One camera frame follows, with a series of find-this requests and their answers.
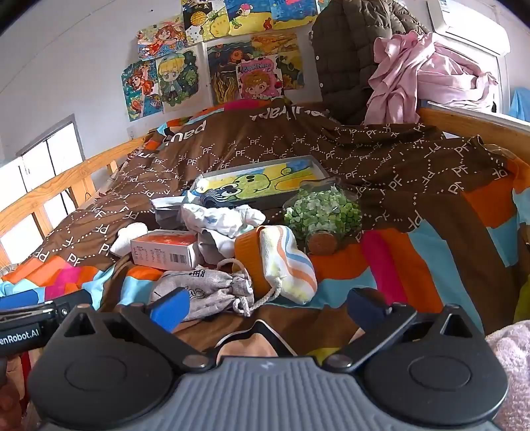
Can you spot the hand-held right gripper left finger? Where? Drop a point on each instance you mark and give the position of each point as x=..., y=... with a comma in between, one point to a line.
x=169, y=310

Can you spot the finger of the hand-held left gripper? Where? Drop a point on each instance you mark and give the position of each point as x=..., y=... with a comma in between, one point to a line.
x=25, y=299

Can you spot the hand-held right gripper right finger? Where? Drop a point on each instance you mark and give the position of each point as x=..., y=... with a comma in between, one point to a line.
x=366, y=308

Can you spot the orange cuffed striped sock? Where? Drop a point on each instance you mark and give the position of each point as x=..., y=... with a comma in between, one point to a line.
x=285, y=265

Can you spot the white sock with blue print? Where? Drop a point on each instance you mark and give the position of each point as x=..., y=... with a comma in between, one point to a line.
x=223, y=221

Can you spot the navy striped sock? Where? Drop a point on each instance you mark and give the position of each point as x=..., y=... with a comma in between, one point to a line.
x=215, y=195

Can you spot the grey tray with cartoon drawing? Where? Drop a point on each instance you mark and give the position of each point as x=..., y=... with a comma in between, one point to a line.
x=256, y=184

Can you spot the red and white carton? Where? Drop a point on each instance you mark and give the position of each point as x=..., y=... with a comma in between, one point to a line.
x=163, y=248

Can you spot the dark cloth with white trim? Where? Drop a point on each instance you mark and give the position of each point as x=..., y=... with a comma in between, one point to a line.
x=265, y=328

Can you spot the grey packet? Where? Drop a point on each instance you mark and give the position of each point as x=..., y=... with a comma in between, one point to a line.
x=165, y=212

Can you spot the glass jar of green stars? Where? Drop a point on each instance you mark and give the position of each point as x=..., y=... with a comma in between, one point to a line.
x=323, y=211

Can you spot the window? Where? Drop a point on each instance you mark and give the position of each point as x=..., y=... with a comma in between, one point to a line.
x=45, y=153

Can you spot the brown printed blanket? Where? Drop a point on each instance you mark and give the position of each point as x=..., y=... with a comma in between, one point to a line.
x=372, y=157

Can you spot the pink fluffy towel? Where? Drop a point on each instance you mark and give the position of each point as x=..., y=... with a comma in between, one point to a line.
x=511, y=369

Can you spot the pink garment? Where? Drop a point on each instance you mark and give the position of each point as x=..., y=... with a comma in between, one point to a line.
x=418, y=74

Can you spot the blue cloth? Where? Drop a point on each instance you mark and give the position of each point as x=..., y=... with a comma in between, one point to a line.
x=521, y=105

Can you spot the olive quilted jacket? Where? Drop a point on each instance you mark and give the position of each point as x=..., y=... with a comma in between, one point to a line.
x=343, y=54

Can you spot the white air conditioner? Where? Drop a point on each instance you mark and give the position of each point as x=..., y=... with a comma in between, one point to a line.
x=468, y=25

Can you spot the wooden bed rail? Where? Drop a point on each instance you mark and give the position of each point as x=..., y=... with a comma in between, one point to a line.
x=62, y=182

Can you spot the wooden bed frame board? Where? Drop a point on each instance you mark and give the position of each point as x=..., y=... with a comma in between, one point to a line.
x=476, y=124

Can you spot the group of colourful wall drawings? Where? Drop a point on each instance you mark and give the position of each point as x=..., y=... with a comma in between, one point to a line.
x=232, y=54

